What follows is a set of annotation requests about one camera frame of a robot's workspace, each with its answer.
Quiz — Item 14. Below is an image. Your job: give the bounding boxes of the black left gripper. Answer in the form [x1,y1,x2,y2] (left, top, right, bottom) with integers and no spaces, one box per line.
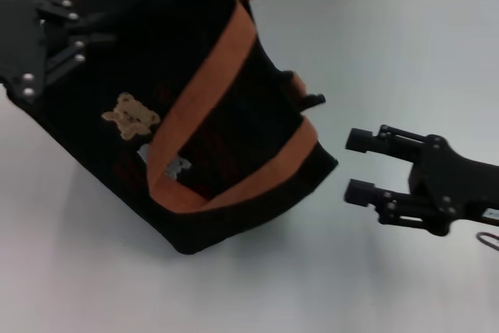
[0,0,118,110]

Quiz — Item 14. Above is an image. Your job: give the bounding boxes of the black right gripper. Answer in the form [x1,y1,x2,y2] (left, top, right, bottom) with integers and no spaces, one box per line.
[342,125,499,237]

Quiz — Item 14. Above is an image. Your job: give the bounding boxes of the black food bag orange straps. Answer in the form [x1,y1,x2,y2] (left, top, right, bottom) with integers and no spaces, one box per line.
[29,0,339,257]

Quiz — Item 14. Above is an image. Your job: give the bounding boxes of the right wrist cable with connector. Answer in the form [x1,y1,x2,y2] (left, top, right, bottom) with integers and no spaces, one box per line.
[476,231,499,250]

